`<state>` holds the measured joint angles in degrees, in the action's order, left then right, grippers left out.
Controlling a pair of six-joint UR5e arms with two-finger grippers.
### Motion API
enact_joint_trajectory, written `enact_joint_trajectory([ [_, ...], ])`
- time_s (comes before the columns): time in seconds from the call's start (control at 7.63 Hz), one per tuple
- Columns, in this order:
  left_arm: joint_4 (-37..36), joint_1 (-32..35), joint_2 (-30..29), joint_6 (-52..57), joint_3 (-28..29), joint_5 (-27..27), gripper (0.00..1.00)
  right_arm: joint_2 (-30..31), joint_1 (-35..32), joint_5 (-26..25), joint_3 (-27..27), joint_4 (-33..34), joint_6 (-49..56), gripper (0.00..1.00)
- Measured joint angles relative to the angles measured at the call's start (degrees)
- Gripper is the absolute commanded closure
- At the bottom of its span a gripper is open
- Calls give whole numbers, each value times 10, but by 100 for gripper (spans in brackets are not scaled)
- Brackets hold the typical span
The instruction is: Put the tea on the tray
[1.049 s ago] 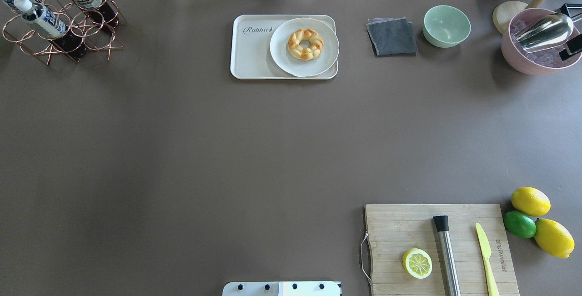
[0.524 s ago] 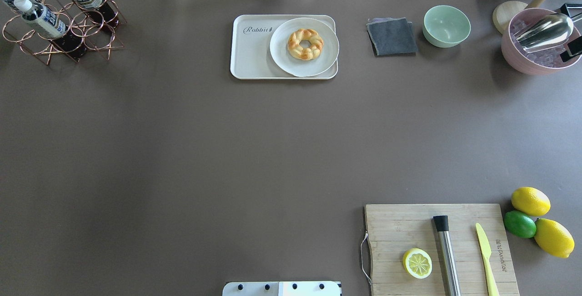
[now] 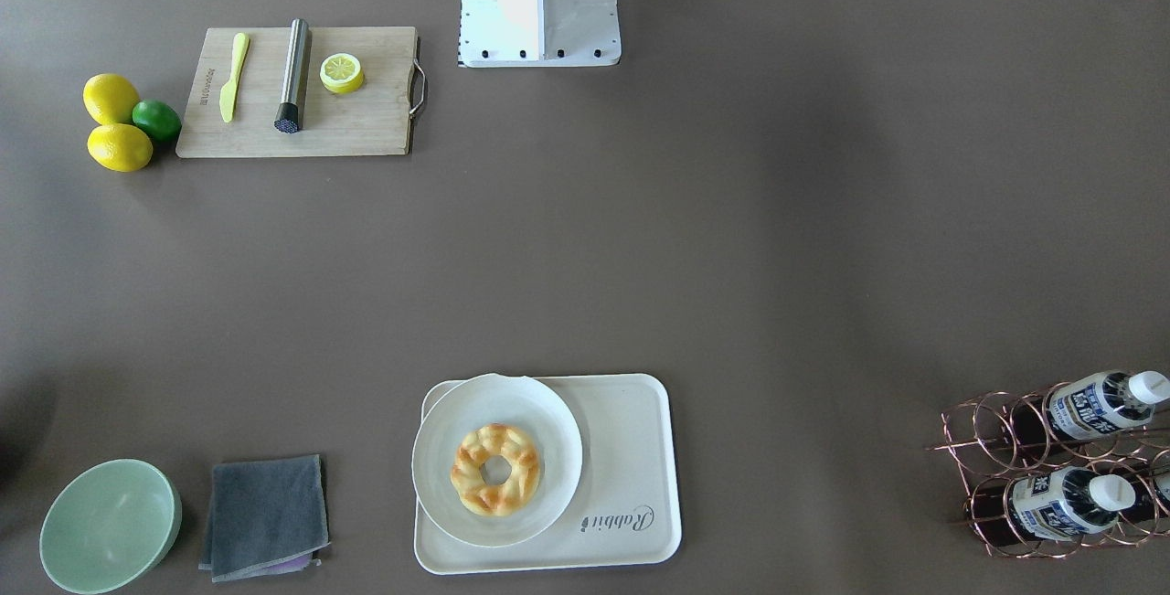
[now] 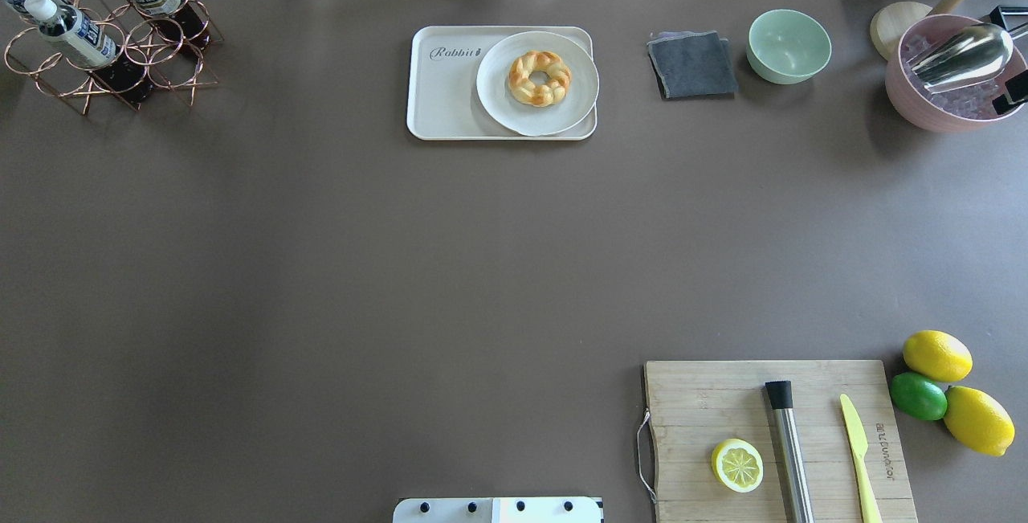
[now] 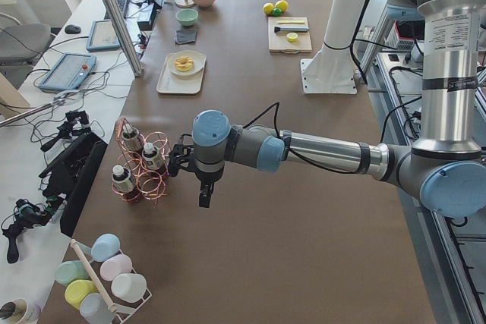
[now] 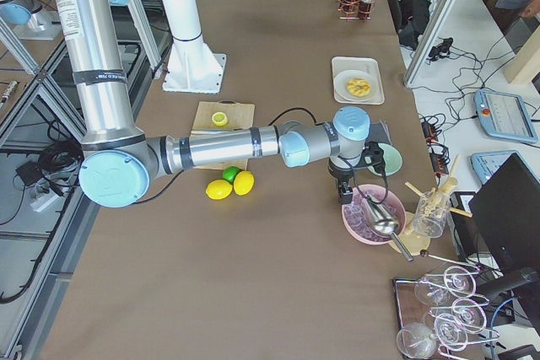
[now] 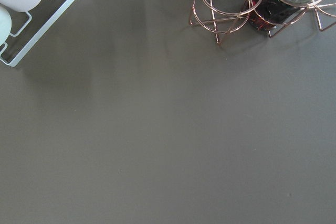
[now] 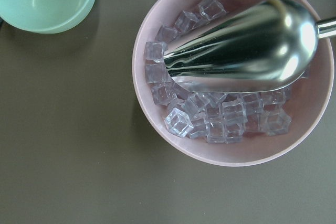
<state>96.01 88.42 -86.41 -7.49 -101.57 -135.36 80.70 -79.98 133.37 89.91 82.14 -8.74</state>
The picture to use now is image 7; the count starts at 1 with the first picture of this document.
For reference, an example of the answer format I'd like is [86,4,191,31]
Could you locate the pale green cup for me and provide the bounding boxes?
[0,6,12,45]

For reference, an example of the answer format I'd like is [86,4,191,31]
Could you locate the copper wire bottle rack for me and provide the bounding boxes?
[189,0,335,44]

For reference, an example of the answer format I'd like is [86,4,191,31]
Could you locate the white wire cup rack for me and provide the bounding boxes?
[1,0,75,67]

